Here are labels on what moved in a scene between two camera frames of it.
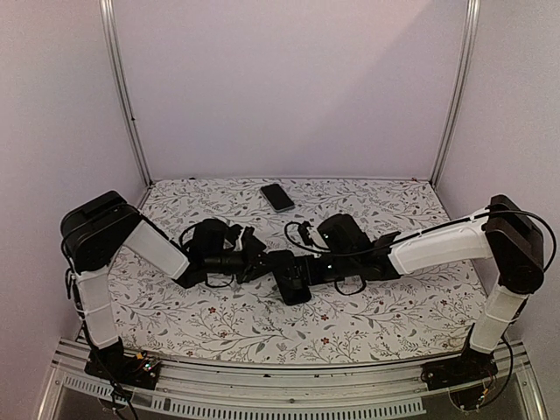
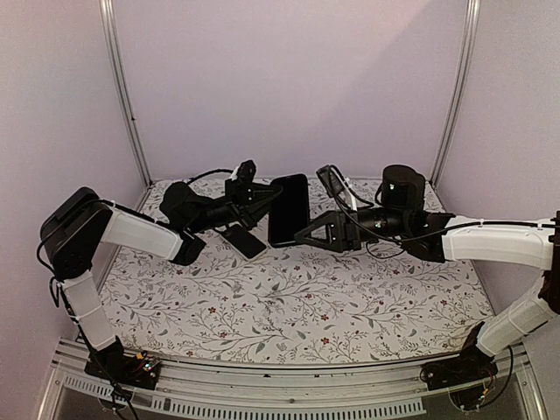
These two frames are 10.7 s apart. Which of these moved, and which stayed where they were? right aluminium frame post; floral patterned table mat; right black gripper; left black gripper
Moved: right black gripper; left black gripper
Stayed: right aluminium frame post; floral patterned table mat
